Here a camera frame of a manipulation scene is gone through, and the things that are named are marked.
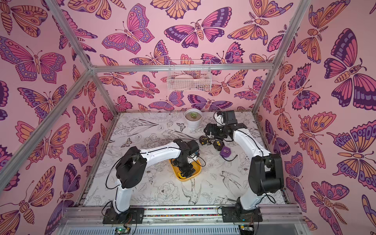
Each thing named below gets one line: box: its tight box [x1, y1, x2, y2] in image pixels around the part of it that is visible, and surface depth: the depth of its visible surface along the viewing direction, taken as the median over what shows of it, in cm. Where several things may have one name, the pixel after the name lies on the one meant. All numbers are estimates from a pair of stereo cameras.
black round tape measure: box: [212, 140, 225, 151], surface depth 99 cm
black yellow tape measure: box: [199, 135, 210, 146], surface depth 102 cm
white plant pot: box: [184, 108, 203, 130], surface depth 108 cm
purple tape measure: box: [219, 145, 232, 158], surface depth 97 cm
